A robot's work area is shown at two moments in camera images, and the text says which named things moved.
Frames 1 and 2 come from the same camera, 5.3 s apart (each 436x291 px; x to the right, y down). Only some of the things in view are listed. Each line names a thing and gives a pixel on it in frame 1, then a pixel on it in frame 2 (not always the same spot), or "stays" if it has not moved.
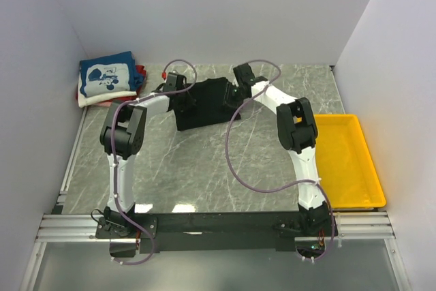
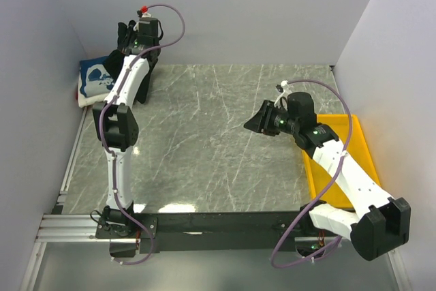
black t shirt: (205, 103) -> (114, 59)
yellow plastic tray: (346, 167) stays
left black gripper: (184, 88) -> (131, 33)
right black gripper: (229, 88) -> (261, 120)
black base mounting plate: (208, 232) stays
